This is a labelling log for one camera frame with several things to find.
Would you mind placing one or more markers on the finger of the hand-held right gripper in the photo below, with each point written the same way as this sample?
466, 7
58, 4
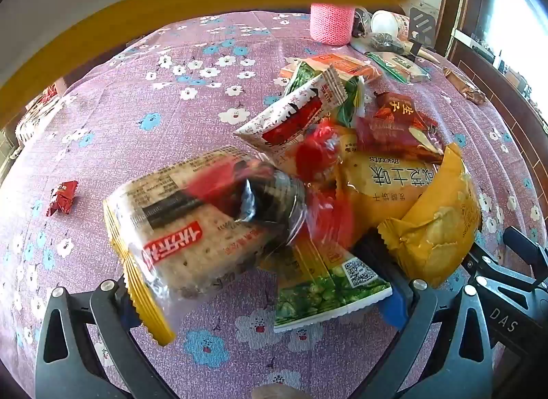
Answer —
520, 253

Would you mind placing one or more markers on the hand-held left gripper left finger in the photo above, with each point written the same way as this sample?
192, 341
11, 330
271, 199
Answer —
127, 313

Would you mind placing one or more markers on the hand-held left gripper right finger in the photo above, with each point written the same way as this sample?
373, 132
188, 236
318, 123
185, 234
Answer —
396, 309

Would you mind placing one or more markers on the green pea snack packet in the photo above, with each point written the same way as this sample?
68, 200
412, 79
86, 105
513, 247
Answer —
310, 77
321, 292

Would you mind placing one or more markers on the yellow chip packet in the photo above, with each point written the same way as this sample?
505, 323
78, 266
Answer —
441, 227

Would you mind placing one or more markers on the cracker packet with yellow edge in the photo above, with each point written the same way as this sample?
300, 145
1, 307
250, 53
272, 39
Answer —
171, 227

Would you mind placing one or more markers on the yellow biscuit packet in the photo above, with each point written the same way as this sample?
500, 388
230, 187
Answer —
381, 184

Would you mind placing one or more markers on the small red candy packet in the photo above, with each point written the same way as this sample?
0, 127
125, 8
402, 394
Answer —
62, 197

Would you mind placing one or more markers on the clear red candy bag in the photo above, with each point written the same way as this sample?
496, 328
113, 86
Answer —
325, 167

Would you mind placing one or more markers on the white red-print snack packet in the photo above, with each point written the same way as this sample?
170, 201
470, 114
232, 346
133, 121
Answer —
287, 118

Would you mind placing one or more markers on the white box with yellow edges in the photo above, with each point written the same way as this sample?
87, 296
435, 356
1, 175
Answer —
171, 5

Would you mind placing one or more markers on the dark red snack packet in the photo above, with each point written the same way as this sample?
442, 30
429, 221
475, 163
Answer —
398, 129

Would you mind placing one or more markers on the brown snack packet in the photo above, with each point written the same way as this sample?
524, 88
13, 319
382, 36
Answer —
464, 86

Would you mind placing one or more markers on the purple floral tablecloth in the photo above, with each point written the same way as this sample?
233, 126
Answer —
128, 124

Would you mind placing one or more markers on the dark wooden sideboard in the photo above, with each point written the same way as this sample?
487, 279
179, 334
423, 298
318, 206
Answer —
501, 64

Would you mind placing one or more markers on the patterned blanket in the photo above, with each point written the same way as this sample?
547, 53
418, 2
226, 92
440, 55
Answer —
40, 112

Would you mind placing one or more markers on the flat green white packet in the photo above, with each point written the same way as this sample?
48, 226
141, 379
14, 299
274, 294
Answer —
396, 65

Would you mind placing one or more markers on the grey phone stand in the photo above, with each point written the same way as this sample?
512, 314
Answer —
421, 28

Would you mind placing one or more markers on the orange snack packet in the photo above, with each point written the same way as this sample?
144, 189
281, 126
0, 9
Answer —
342, 62

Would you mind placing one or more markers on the small green white packet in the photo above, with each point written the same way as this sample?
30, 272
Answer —
287, 75

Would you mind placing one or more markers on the white jar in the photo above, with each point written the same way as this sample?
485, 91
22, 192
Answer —
385, 22

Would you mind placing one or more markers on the pink knit-sleeved bottle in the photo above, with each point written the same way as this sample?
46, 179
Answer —
332, 24

